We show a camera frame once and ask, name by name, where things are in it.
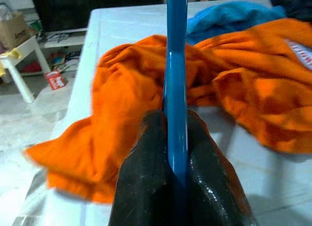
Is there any red tin can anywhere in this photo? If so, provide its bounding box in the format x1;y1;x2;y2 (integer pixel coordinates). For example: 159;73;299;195
44;69;67;91

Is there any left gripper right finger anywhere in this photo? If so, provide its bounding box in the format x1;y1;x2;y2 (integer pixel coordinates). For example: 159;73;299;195
186;109;259;226

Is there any orange garment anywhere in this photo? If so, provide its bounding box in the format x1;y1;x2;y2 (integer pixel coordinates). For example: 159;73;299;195
23;18;312;204

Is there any small yellow cloth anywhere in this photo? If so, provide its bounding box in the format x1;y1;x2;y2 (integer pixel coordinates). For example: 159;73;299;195
0;47;22;77

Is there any blue plastic hanger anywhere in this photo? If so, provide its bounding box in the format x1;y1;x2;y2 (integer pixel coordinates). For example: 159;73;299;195
161;0;189;191

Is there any white television stand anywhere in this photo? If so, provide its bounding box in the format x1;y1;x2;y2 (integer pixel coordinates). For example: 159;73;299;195
36;28;89;73

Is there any brown cardboard box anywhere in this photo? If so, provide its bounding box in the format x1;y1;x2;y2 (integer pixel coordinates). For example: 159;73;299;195
0;11;33;51

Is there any black television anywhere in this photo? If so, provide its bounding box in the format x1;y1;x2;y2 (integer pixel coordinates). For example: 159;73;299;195
28;0;169;34

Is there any small white side table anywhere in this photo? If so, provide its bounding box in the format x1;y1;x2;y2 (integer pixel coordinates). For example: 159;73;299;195
0;35;49;104

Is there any bright blue garment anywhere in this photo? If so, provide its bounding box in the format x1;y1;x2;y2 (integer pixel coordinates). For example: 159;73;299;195
187;0;286;44

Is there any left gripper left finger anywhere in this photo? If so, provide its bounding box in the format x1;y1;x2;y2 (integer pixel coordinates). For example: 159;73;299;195
108;108;173;226

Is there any colourful toy pile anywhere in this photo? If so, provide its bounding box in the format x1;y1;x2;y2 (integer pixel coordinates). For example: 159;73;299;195
47;47;82;72

